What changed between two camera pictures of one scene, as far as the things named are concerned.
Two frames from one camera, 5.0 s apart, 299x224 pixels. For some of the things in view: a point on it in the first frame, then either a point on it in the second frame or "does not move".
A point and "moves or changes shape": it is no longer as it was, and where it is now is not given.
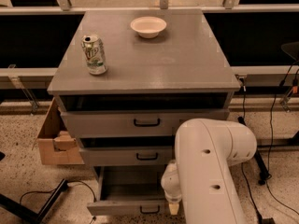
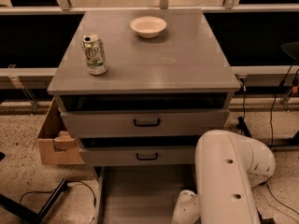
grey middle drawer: x=127 y=156 does not move
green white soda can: x=94 y=54 does not move
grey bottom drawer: x=130 y=190 moves or changes shape
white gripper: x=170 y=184 -> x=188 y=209
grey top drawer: x=134 y=124 does not move
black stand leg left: x=21 y=210 does not move
